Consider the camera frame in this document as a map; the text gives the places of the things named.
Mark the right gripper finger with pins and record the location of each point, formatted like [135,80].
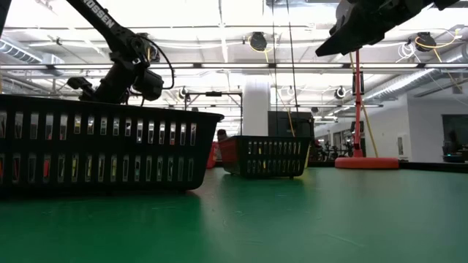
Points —
[351,36]
[351,12]

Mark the black plastic basket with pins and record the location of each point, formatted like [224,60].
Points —
[278,157]
[109,148]

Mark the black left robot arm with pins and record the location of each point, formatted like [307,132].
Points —
[109,25]

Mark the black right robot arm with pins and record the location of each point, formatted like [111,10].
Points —
[446,3]

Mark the black cabinet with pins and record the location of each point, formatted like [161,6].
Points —
[290,124]

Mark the white building column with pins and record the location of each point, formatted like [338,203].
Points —
[256,109]

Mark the red desk lamp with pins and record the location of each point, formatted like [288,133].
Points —
[365,163]

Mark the black metal frame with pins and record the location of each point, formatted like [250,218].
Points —
[214,94]

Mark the silver air duct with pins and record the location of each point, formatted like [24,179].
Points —
[22,55]

